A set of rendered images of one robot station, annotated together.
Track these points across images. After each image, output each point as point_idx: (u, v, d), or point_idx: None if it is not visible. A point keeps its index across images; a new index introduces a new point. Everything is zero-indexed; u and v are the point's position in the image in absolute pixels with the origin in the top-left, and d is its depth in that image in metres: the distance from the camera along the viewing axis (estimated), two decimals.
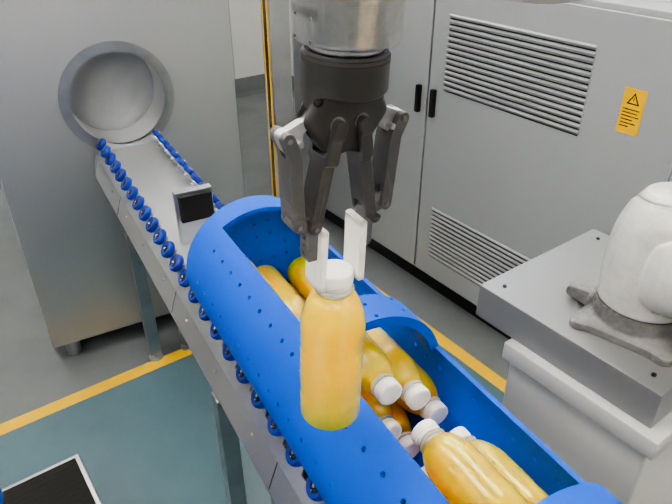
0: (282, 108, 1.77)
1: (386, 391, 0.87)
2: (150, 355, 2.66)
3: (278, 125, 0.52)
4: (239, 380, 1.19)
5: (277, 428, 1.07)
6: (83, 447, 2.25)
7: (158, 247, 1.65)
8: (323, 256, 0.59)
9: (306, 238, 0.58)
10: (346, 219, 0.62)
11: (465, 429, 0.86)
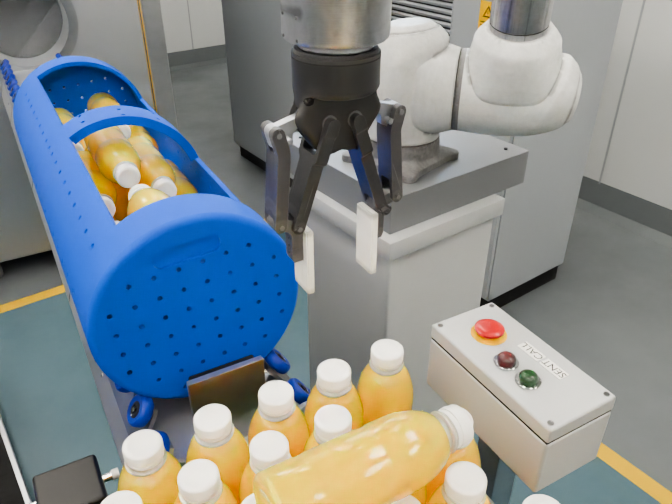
0: (151, 13, 1.91)
1: (121, 172, 1.01)
2: None
3: (270, 121, 0.52)
4: None
5: None
6: None
7: None
8: (309, 256, 0.58)
9: (290, 238, 0.57)
10: (358, 212, 0.62)
11: None
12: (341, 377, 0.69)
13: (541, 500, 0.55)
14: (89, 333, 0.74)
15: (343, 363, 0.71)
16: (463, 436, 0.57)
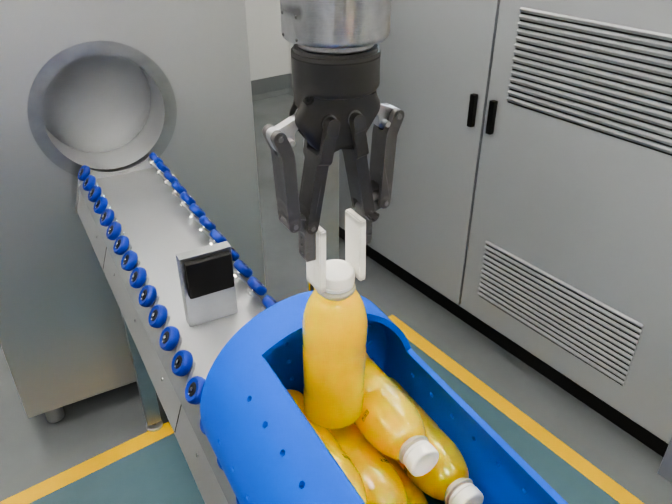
0: None
1: None
2: (147, 423, 2.19)
3: (270, 124, 0.53)
4: None
5: None
6: None
7: (156, 330, 1.18)
8: (321, 255, 0.59)
9: (303, 237, 0.58)
10: (346, 219, 0.62)
11: None
12: (344, 276, 0.61)
13: None
14: None
15: (346, 263, 0.63)
16: None
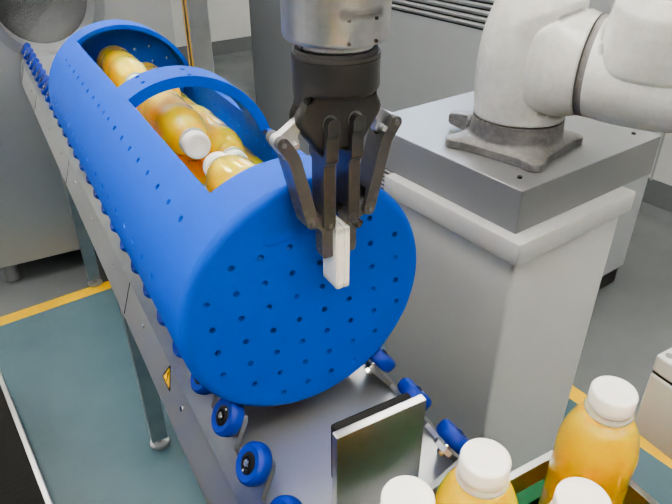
0: None
1: (190, 140, 0.86)
2: (89, 281, 2.60)
3: (395, 116, 0.56)
4: None
5: None
6: (9, 362, 2.19)
7: None
8: None
9: None
10: (341, 234, 0.59)
11: None
12: None
13: None
14: (181, 326, 0.59)
15: None
16: None
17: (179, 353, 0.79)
